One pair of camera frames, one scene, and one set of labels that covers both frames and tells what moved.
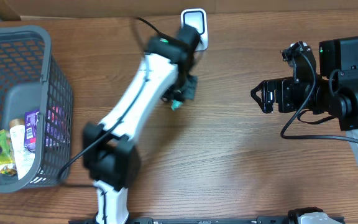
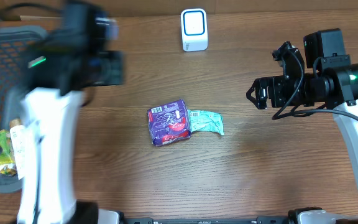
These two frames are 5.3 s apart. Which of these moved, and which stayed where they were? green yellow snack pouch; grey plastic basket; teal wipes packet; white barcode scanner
Moved: teal wipes packet
Stayed: green yellow snack pouch; white barcode scanner; grey plastic basket
